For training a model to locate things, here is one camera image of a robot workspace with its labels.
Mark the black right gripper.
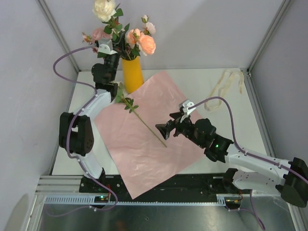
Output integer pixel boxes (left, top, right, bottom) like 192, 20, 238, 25
155, 112, 205, 148

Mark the pink artificial flower bunch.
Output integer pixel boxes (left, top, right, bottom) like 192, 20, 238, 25
115, 82, 167, 148

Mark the large pink rose stem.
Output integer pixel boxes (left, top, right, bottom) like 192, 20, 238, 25
82, 27, 112, 45

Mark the purple pink wrapping paper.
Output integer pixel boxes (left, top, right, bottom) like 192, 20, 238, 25
94, 71, 204, 198

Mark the peach rose stem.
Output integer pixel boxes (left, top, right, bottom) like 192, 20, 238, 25
126, 28, 156, 56

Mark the cream white rose stem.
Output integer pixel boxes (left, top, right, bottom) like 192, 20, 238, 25
93, 0, 129, 41

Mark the cream ribbon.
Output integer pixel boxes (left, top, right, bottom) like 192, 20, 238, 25
207, 69, 244, 98

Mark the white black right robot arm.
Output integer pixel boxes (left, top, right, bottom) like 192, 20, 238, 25
155, 113, 308, 208

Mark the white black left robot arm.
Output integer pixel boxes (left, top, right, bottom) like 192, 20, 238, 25
59, 52, 120, 193

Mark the yellow cylindrical vase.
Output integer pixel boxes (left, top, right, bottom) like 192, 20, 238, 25
122, 56, 144, 94

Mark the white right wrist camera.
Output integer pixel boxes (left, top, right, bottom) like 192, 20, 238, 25
179, 99, 195, 122

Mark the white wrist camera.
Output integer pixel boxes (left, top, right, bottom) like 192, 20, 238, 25
179, 99, 195, 122
97, 38, 117, 55

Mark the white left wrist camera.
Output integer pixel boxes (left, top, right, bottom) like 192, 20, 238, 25
97, 38, 117, 55

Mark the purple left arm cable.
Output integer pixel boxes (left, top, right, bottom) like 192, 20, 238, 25
45, 45, 119, 217

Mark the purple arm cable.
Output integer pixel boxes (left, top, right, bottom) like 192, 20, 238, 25
45, 45, 119, 217
189, 96, 308, 229

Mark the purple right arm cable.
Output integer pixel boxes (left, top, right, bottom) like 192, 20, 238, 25
189, 96, 308, 229

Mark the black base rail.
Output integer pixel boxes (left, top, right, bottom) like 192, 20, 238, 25
79, 172, 244, 204

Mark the aluminium frame post left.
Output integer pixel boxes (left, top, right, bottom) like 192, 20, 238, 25
36, 0, 80, 73

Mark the aluminium frame post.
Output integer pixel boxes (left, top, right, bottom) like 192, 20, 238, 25
246, 0, 294, 73
36, 0, 80, 73

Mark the white slotted cable duct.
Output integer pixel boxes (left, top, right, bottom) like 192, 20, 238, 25
44, 193, 244, 206

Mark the aluminium frame post right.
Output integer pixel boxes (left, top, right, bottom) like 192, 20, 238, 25
246, 0, 294, 73

